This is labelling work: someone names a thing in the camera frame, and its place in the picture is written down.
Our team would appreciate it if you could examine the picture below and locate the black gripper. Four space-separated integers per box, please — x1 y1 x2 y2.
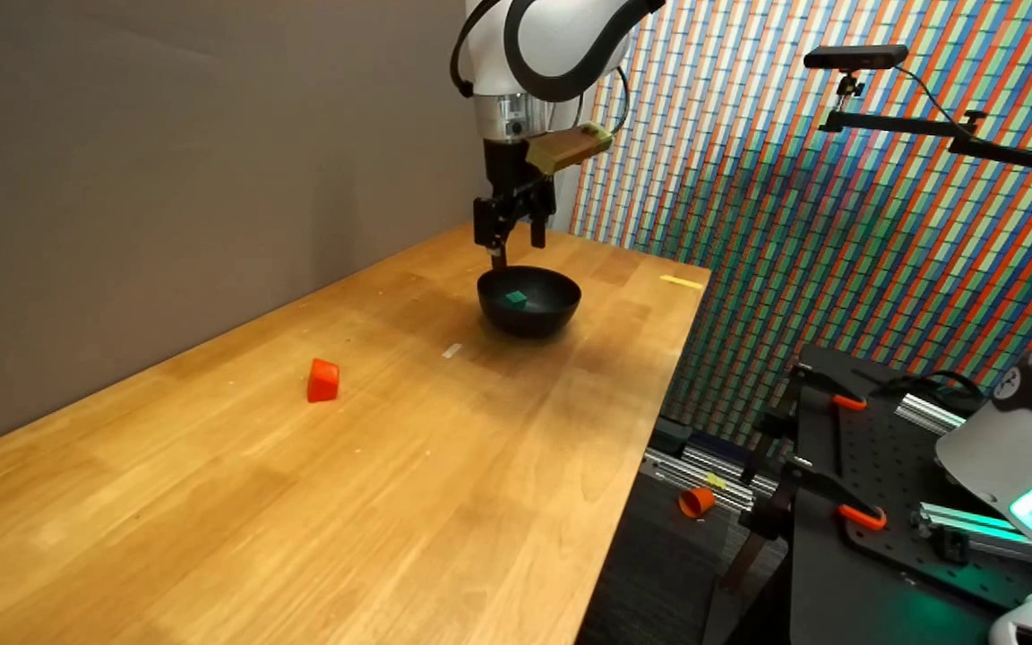
468 134 557 275

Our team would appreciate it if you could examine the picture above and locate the red cube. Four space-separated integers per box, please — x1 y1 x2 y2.
304 355 346 405

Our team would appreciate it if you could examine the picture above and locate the black bowl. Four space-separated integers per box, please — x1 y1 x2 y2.
474 263 587 345

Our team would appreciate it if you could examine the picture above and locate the silver aluminium extrusion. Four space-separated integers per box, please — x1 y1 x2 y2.
892 389 975 436
911 497 1032 575

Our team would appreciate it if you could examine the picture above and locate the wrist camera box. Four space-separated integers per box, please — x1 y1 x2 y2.
524 121 615 179

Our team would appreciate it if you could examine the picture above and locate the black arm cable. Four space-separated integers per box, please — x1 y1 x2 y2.
447 0 637 136

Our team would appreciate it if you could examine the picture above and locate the striped aluminium rail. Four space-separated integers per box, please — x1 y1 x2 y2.
640 442 783 510

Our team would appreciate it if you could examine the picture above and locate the black camera on boom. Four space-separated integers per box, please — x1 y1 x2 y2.
800 41 912 74

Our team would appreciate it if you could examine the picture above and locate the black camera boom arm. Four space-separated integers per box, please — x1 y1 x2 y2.
816 67 1032 188

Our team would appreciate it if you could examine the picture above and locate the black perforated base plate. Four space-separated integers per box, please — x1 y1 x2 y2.
783 342 1032 645

